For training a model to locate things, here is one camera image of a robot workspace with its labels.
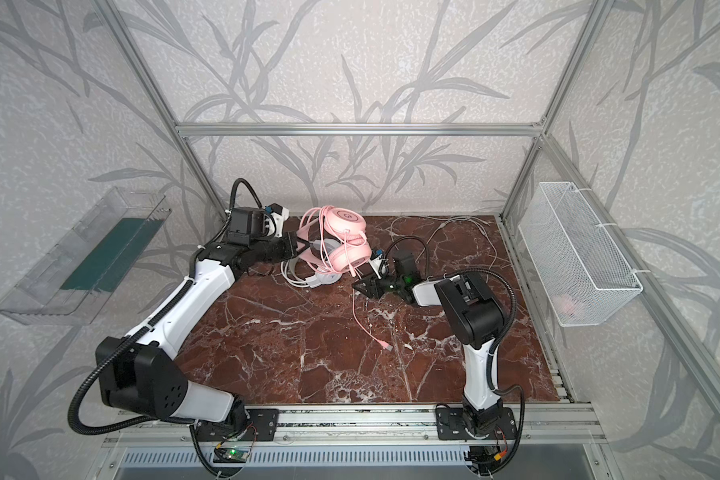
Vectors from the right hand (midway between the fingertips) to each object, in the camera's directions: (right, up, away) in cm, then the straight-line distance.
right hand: (359, 273), depth 95 cm
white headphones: (-13, -1, +1) cm, 13 cm away
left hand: (-12, +12, -15) cm, 23 cm away
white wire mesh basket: (+49, +4, -34) cm, 60 cm away
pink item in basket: (+52, -5, -22) cm, 57 cm away
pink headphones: (-10, +11, +7) cm, 16 cm away
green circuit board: (-30, -41, -24) cm, 56 cm away
